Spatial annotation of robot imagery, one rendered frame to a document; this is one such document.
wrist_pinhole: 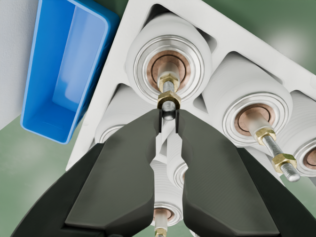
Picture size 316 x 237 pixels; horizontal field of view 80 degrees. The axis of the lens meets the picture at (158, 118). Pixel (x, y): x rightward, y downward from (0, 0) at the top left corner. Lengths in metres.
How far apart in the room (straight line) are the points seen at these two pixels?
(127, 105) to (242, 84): 0.15
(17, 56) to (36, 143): 0.35
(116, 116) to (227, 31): 0.18
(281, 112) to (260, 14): 0.27
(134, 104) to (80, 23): 0.27
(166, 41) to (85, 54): 0.32
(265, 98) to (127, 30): 0.19
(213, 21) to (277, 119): 0.14
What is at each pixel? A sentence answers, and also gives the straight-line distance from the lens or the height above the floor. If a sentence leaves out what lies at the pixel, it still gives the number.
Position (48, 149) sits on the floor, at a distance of 0.72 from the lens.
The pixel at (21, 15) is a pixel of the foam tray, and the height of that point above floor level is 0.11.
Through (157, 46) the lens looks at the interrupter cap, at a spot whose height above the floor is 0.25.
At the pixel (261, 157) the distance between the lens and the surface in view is 0.39.
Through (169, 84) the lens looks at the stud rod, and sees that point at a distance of 0.17.
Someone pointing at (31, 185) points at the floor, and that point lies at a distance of 0.90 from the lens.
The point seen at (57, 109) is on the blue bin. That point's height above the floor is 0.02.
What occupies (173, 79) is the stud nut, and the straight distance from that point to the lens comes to 0.17.
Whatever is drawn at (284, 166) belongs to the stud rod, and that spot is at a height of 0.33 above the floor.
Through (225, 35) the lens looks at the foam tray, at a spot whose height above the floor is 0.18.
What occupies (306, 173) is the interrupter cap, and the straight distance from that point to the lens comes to 0.35.
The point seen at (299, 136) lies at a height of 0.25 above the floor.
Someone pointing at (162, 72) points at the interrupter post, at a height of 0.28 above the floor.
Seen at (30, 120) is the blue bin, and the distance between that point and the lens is 0.53.
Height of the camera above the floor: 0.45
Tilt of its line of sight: 57 degrees down
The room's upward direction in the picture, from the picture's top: 175 degrees counter-clockwise
